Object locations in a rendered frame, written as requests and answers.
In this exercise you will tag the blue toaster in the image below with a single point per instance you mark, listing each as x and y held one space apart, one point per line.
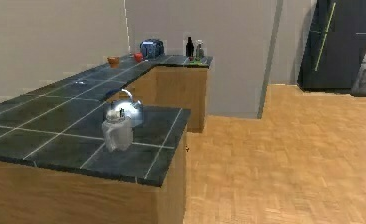
152 48

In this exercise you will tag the black bottle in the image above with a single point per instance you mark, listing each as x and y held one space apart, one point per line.
189 47

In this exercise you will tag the shiny silver kettle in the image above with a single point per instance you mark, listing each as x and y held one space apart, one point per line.
131 108

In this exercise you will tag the red cup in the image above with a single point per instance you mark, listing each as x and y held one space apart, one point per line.
138 57

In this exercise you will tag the wooden counter with tiled top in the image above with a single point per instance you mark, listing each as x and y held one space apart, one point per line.
74 110

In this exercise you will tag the clear glass bottle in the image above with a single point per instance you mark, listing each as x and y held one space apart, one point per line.
199 50

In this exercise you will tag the black fridge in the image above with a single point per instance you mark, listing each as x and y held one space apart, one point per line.
337 46

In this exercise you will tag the orange bowl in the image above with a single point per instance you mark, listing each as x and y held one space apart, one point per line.
113 61

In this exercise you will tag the green flat plate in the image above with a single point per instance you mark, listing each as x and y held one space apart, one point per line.
196 62

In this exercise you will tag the grey bin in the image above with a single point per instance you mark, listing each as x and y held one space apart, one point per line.
365 80

